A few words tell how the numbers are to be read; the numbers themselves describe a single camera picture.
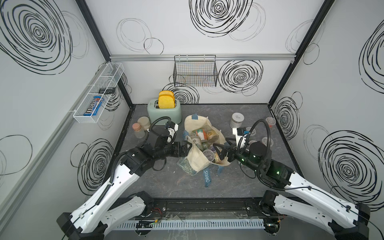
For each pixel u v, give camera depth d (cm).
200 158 73
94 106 70
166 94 96
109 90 79
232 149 58
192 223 71
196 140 83
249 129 57
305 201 48
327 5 71
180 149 60
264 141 92
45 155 52
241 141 53
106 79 84
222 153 59
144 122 102
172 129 61
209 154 77
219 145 60
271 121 103
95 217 38
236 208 74
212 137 94
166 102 96
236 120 99
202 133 93
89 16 74
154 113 99
